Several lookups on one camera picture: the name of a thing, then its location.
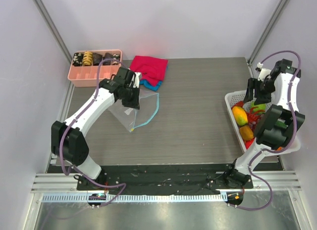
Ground red toy lobster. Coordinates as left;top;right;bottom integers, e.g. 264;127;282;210
232;101;265;124

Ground clear zip top bag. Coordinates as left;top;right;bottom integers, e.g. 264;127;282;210
107;88;159;134

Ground brown toy potato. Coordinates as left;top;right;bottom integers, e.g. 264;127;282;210
239;125;254;141

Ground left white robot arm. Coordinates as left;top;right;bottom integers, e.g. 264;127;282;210
51;67;142;190

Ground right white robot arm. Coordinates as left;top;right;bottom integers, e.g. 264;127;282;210
223;59;305;188

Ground green toy lime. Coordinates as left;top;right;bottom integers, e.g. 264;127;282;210
250;102;266;113

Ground blue folded cloth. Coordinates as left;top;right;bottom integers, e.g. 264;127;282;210
140;80;162;92

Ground white plastic basket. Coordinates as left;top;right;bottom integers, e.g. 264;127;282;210
224;90;301;154

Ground yellow orange toy mango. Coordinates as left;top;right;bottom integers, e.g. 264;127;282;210
232;106;248;126

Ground purple toy grapes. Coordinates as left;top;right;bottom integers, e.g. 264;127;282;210
248;122;257;131

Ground red folded cloth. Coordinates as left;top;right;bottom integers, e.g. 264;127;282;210
130;55;168;86

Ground black dotted sock roll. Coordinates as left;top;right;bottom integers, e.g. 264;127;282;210
111;53;121;65

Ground black patterned sock roll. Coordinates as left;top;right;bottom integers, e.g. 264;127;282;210
103;52;113;66

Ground dark brown sock roll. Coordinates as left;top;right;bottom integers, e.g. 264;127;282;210
93;52;103;66

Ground pink compartment tray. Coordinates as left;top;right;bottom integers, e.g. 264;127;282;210
68;49;122;87

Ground yellow striped sock roll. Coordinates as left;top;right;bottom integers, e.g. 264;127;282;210
82;51;93;66

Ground black floral sock roll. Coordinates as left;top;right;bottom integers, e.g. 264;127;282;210
72;52;84;67

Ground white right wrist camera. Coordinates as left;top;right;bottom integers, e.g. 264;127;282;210
256;62;271;82

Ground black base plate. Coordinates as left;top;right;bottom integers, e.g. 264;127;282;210
76;164;254;195

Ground perforated cable duct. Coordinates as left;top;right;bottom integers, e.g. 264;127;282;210
42;192;227;204

